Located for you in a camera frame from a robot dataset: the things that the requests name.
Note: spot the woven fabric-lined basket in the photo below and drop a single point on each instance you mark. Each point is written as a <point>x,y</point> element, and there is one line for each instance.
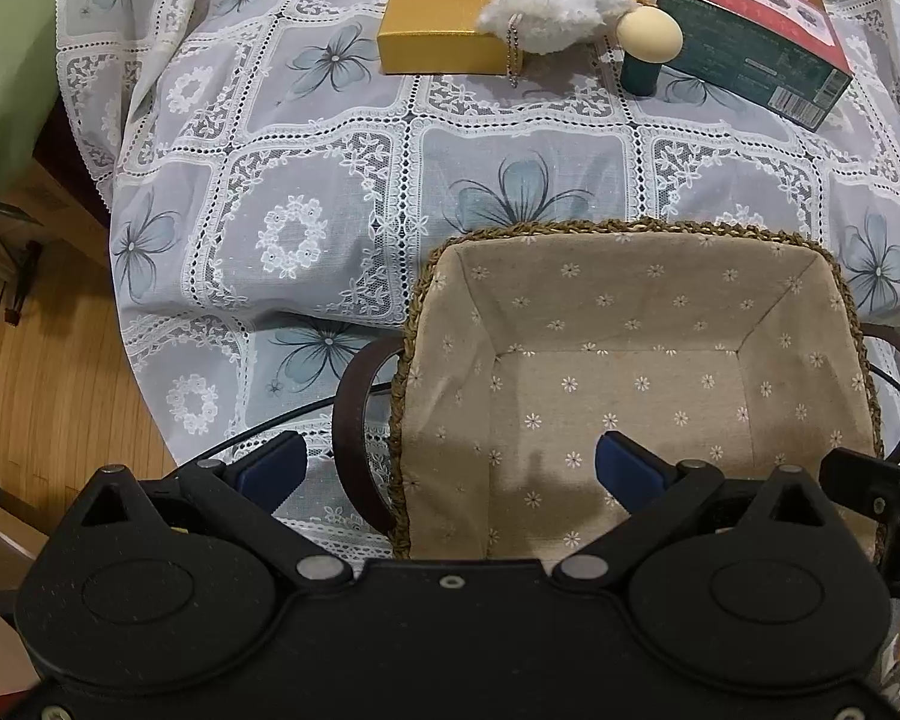
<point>473,433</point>

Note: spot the grey floral lace tablecloth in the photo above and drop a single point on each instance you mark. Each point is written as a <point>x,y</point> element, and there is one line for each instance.
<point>274,196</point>

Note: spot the white fluffy plush toy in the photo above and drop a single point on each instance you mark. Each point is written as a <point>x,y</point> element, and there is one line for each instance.
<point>543,27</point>

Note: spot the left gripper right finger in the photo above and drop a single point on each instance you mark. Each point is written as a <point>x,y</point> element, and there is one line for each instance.
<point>662,500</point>

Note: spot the beige sponge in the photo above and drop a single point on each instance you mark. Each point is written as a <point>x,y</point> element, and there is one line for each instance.
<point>650,38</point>

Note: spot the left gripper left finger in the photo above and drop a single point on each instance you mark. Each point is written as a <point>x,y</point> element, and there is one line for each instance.
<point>240,499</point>

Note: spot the red and green product box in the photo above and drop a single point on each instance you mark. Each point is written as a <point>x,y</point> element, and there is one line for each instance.
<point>783,55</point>

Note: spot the gold cardboard box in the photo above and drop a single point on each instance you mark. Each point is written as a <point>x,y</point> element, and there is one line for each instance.
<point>438,37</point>

